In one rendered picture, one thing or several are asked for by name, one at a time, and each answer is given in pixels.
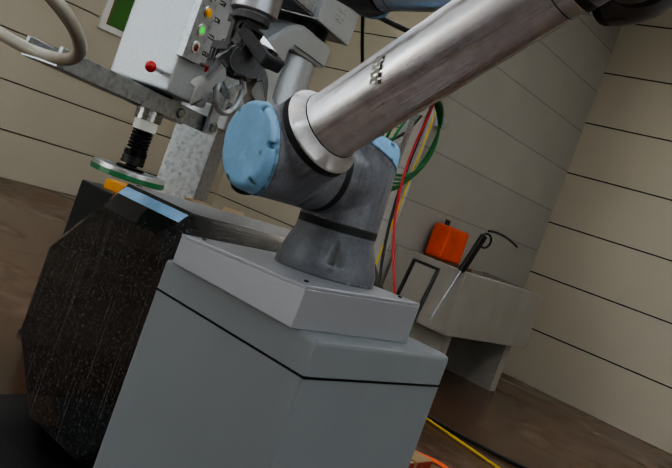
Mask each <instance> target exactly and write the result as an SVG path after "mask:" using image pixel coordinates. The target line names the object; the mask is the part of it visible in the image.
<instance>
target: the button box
mask: <svg viewBox="0 0 672 468"><path fill-rule="evenodd" d="M220 1H221V0H216V1H215V2H212V1H211V0H194V2H193V5H192V8H191V11H190V14H189V16H188V19H187V22H186V25H185V28H184V31H183V33H182V36H181V39H180V42H179V45H178V47H177V50H176V53H175V54H176V55H178V56H180V57H182V58H184V59H186V60H188V61H190V62H192V63H194V64H198V63H199V60H200V57H201V54H202V52H203V49H204V46H205V43H206V40H207V38H208V35H209V32H210V29H211V26H212V24H213V21H214V18H215V15H216V12H217V10H218V7H219V4H220ZM207 6H210V7H211V8H212V16H211V17H210V18H209V19H205V17H204V10H205V8H206V7H207ZM202 23H203V24H205V26H206V32H205V34H204V35H203V36H199V35H198V27H199V25H200V24H202ZM195 41H198V42H199V43H200V49H199V51H198V52H197V53H196V54H194V53H192V50H191V47H192V44H193V43H194V42H195Z"/></svg>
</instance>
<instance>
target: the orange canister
mask: <svg viewBox="0 0 672 468"><path fill-rule="evenodd" d="M450 223H451V221H450V220H447V219H446V221H445V224H442V223H436V224H435V226H434V229H433V231H432V234H431V237H430V240H429V242H428V245H427V248H426V253H427V254H428V255H427V254H426V253H424V254H423V255H425V256H428V257H430V258H433V259H435V260H438V261H440V262H443V263H445V264H448V265H451V266H453V267H456V268H459V266H460V265H459V262H460V260H461V257H462V254H463V252H464V249H465V246H466V244H467V241H468V238H469V234H468V233H467V232H464V231H461V230H459V229H456V228H453V227H451V226H449V225H450Z"/></svg>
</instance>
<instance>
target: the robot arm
mask: <svg viewBox="0 0 672 468"><path fill-rule="evenodd" d="M337 1H339V2H341V3H342V4H344V5H346V6H347V7H349V8H351V9H353V10H354V11H355V12H356V13H357V14H359V15H361V16H363V17H366V18H369V19H380V18H383V17H385V16H387V15H388V14H389V13H391V12H393V11H397V12H435V13H433V14H432V15H430V16H429V17H427V18H426V19H424V20H423V21H421V22H420V23H419V24H417V25H416V26H414V27H413V28H411V29H410V30H408V31H407V32H406V33H404V34H403V35H401V36H400V37H398V38H397V39H395V40H394V41H392V42H391V43H390V44H388V45H387V46H385V47H384V48H382V49H381V50H379V51H378V52H377V53H375V54H374V55H372V56H371V57H369V58H368V59H366V60H365V61H363V62H362V63H361V64H359V65H358V66H356V67H355V68H353V69H352V70H350V71H349V72H347V73H346V74H345V75H343V76H342V77H340V78H339V79H337V80H336V81H334V82H333V83H332V84H330V85H329V86H327V87H326V88H324V89H323V90H321V91H320V92H318V93H317V92H314V91H310V90H301V91H299V92H297V93H295V94H294V95H292V96H291V97H289V98H288V99H287V100H285V101H284V102H283V103H281V104H279V105H272V104H270V103H269V102H267V93H268V76H267V73H266V70H265V69H268V70H271V71H273V72H275V73H279V72H280V70H281V69H282V68H283V66H284V65H285V63H284V61H283V60H282V59H281V57H280V56H279V55H278V53H277V52H276V50H275V49H274V48H273V46H272V45H271V44H270V42H269V41H268V40H267V38H266V37H265V36H264V34H263V33H262V32H261V31H259V29H261V30H268V29H269V26H270V23H274V22H276V21H277V19H278V15H279V12H280V9H281V6H282V2H283V0H232V1H231V7H232V9H234V12H233V14H229V17H228V21H230V22H231V24H230V27H229V30H228V33H227V37H226V39H222V40H213V41H212V44H211V48H210V51H209V54H208V57H207V60H206V64H205V66H206V67H208V68H209V69H208V71H207V72H206V73H205V74H204V75H201V76H197V77H195V78H194V79H192V80H191V82H190V84H191V85H192V86H193V87H194V88H195V89H194V91H193V93H192V96H191V100H190V105H191V106H193V105H195V104H196V103H198V102H200V101H202V100H203V98H204V96H205V95H206V94H207V93H208V92H210V91H212V88H213V87H214V86H215V85H216V84H218V83H222V82H223V81H224V80H225V79H226V76H227V77H230V78H233V79H236V80H241V79H243V81H245V82H246V87H247V94H246V95H244V96H243V102H244V105H243V106H242V107H241V109H239V110H238V111H237V112H236V113H235V115H234V116H233V118H232V119H231V121H230V123H229V125H228V128H227V131H226V134H225V138H224V145H223V151H222V158H223V166H224V171H225V174H226V176H227V178H228V179H229V180H230V183H231V184H232V185H233V186H235V187H236V188H238V189H240V190H243V191H245V192H247V193H249V194H250V195H253V196H260V197H263V198H267V199H271V200H274V201H278V202H281V203H285V204H289V205H292V206H296V207H299V208H301V210H300V213H299V217H298V220H297V222H296V224H295V226H294V227H293V228H292V230H291V231H290V233H289V234H288V235H287V237H286V238H285V240H284V241H283V243H282V244H281V246H279V247H278V249H277V252H276V255H275V260H276V261H277V262H279V263H281V264H283V265H286V266H288V267H291V268H293V269H296V270H298V271H301V272H304V273H307V274H310V275H313V276H316V277H320V278H323V279H326V280H330V281H333V282H337V283H341V284H344V285H349V286H353V287H358V288H363V289H372V288H373V285H374V282H375V277H376V276H375V257H374V245H375V241H376V238H377V234H378V231H379V228H380V225H381V221H382V218H383V215H384V212H385V208H386V205H387V202H388V198H389V195H390V192H391V188H392V185H393V182H394V179H395V175H396V174H397V171H398V163H399V158H400V149H399V147H398V146H397V145H396V144H395V143H394V142H393V141H391V140H389V139H388V138H386V137H384V136H382V135H384V134H385V133H387V132H389V131H390V130H392V129H393V128H395V127H397V126H398V125H400V124H402V123H403V122H405V121H407V120H408V119H410V118H412V117H413V116H415V115H417V114H418V113H420V112H422V111H423V110H425V109H427V108H428V107H430V106H432V105H433V104H435V103H437V102H438V101H440V100H442V99H443V98H445V97H447V96H448V95H450V94H451V93H453V92H455V91H456V90H458V89H460V88H461V87H463V86H465V85H466V84H468V83H470V82H471V81H473V80H475V79H476V78H478V77H480V76H481V75H483V74H485V73H486V72H488V71H490V70H491V69H493V68H495V67H496V66H498V65H500V64H501V63H503V62H505V61H506V60H508V59H510V58H511V57H513V56H514V55H516V54H518V53H519V52H521V51H523V50H524V49H526V48H528V47H529V46H531V45H533V44H534V43H536V42H538V41H539V40H541V39H543V38H544V37H546V36H548V35H549V34H551V33H553V32H554V31H556V30H558V29H559V28H561V27H563V26H564V25H566V24H568V23H569V22H571V21H572V20H574V19H576V18H577V17H579V16H581V15H591V16H592V18H593V19H594V21H595V22H596V23H597V24H599V25H601V26H630V25H636V24H641V23H644V22H647V21H651V20H653V19H655V18H657V17H659V16H661V15H663V14H665V13H666V12H668V11H669V10H670V9H671V8H672V0H337ZM223 40H225V41H223ZM212 49H213V50H212ZM211 52H212V54H211ZM210 56H211V57H210ZM209 59H210V60H209ZM249 79H252V81H251V80H249Z"/></svg>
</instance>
